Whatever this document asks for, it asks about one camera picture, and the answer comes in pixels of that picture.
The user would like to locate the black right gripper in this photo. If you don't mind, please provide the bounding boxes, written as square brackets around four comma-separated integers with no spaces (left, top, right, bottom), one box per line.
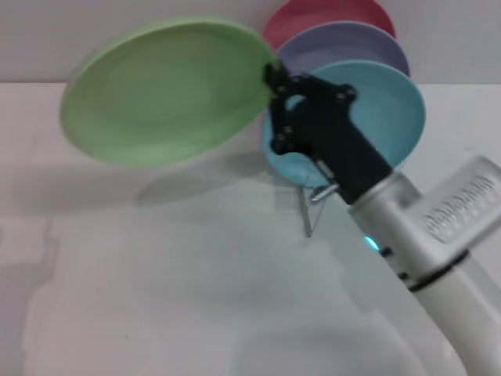
[263,62,395,205]

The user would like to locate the green plate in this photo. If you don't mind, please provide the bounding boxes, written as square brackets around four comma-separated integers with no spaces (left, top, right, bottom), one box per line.
[59,15,280,170]

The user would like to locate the purple plate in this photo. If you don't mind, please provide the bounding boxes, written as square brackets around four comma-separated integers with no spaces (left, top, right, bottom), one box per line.
[275,21,411,79]

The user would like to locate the light blue plate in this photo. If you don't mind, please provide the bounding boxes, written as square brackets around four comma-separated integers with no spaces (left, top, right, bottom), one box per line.
[261,60,427,186]

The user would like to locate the red plate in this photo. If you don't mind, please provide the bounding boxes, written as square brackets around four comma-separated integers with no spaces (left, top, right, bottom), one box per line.
[262,0,397,50]

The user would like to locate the metal wire plate rack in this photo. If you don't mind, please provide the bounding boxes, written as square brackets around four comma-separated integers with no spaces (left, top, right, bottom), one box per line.
[298,183,338,239]

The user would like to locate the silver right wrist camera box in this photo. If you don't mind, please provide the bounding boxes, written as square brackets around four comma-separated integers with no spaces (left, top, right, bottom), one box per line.
[419,155,501,252]

